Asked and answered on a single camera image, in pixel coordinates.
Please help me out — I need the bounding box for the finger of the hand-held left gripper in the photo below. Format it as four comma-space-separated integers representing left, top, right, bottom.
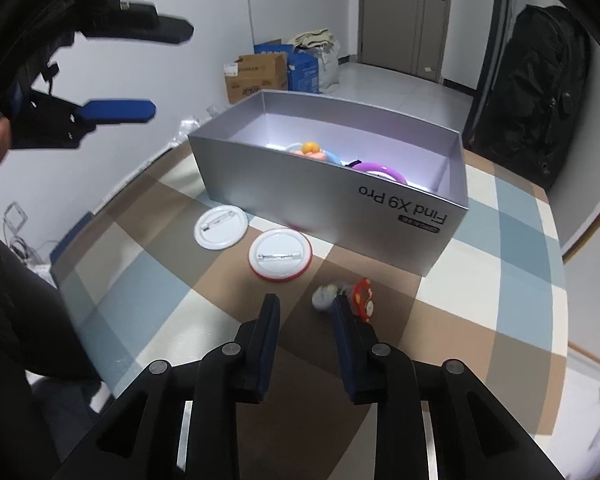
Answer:
74, 10, 196, 46
9, 91, 158, 152

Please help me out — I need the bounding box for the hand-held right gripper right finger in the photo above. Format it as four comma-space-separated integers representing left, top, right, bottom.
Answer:
330, 296, 566, 480

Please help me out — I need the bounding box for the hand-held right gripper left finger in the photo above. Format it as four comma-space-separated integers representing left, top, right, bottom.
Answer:
52, 292, 282, 480

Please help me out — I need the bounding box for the red charm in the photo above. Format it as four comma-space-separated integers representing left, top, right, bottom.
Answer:
347, 277, 377, 322

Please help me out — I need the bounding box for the red rimmed pin badge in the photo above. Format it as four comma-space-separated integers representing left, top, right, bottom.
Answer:
248, 228, 313, 283

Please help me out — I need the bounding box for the white pin badge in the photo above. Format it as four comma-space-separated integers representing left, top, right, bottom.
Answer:
194, 205, 248, 250

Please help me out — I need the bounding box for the silver cardboard box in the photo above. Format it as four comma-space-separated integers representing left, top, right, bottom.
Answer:
187, 89, 470, 277

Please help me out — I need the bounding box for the purple ring bracelet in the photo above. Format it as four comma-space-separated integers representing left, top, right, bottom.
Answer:
352, 161, 408, 186

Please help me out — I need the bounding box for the blue bracelet with yellow charm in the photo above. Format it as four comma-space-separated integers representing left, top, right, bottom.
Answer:
285, 141, 343, 165

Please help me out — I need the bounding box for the small white charm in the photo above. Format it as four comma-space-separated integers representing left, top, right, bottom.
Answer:
311, 283, 340, 313

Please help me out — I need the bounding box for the brown cardboard box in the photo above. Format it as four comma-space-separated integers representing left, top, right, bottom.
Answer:
224, 53, 288, 106

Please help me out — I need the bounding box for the checkered tablecloth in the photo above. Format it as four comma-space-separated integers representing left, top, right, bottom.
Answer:
50, 137, 571, 480

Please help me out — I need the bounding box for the blue cardboard box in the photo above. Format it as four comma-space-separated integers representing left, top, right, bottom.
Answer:
253, 38, 322, 94

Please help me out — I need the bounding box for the beige cloth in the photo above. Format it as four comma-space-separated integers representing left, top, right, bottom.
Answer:
292, 28, 335, 51

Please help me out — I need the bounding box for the white power strip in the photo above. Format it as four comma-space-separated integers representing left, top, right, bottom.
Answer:
10, 240, 51, 277

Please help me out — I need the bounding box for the white plastic bag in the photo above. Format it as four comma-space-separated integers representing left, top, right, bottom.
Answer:
310, 42, 342, 93

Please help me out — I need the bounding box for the grey door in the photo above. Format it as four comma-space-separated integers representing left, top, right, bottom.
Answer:
357, 0, 453, 83

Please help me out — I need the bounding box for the person's dark clothing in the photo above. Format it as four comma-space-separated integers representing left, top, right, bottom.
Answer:
0, 210, 112, 480

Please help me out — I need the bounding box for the black backpack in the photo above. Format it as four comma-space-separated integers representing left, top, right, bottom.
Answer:
472, 4, 593, 192

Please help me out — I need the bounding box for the black metal stand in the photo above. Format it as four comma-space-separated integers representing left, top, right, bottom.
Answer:
462, 0, 518, 136

